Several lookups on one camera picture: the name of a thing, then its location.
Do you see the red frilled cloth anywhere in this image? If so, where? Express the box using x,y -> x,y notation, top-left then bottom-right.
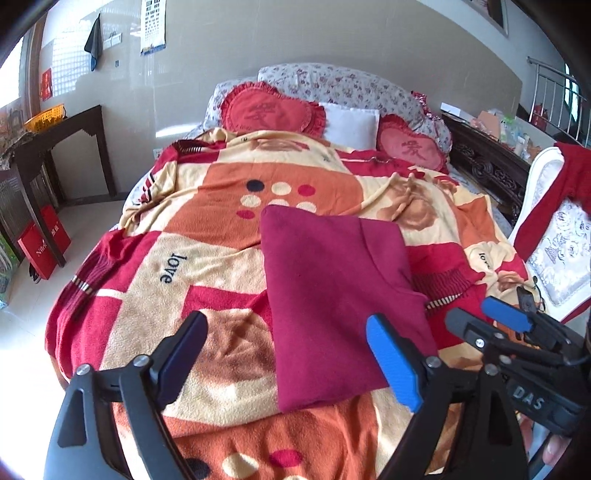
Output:
411,90 -> 437,118

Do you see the metal stair railing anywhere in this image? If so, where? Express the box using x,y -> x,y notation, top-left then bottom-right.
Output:
526,56 -> 591,144

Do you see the white pillow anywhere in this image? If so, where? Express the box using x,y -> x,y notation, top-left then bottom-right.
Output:
318,102 -> 380,151

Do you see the window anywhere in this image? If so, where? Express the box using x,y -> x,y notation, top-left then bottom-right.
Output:
0,37 -> 28,112

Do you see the red heart pillow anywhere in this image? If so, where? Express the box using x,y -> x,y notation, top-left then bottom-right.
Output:
219,82 -> 328,138
376,114 -> 450,174

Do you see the framed wall picture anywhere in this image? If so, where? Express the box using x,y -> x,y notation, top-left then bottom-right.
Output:
485,0 -> 509,35

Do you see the clutter of bottles and boxes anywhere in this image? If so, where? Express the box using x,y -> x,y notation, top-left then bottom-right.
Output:
471,108 -> 555,162

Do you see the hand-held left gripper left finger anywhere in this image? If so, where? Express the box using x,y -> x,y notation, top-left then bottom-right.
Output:
44,311 -> 208,480

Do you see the dark carved wooden cabinet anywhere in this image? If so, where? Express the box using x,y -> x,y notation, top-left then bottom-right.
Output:
441,112 -> 532,227

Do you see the red gift bag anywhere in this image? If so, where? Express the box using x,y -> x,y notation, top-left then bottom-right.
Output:
17,205 -> 72,281

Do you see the person's right hand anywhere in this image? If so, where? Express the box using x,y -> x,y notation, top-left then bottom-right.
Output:
519,415 -> 571,467

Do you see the white floral upholstered chair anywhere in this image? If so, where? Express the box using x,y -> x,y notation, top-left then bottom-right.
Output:
508,145 -> 591,324

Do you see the wall calendar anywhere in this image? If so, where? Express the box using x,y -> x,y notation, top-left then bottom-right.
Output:
140,0 -> 167,57

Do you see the large floral pillow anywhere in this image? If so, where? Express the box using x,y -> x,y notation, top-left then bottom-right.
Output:
257,62 -> 453,153

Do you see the red orange printed blanket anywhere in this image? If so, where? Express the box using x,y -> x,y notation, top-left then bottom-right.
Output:
46,129 -> 532,480

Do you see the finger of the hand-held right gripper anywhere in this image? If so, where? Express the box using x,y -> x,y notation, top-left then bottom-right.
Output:
444,308 -> 555,366
481,295 -> 583,354

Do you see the orange plastic basket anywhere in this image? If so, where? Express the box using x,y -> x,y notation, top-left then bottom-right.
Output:
24,105 -> 65,134

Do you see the white flat box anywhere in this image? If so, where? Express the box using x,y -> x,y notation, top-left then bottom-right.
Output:
441,102 -> 472,121

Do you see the red garment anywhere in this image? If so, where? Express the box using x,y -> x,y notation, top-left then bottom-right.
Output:
515,142 -> 591,259

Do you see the dark wooden side table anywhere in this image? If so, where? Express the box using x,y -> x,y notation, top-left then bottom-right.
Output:
0,105 -> 116,268

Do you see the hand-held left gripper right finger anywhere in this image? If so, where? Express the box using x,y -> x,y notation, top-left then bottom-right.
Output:
366,314 -> 529,480

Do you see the maroon sweater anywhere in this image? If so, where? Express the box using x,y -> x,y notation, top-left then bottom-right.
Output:
261,205 -> 439,414

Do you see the green box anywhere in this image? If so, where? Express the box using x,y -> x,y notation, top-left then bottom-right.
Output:
0,231 -> 21,305

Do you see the black hanging cloth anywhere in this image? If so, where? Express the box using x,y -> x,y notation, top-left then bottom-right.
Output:
84,14 -> 105,72

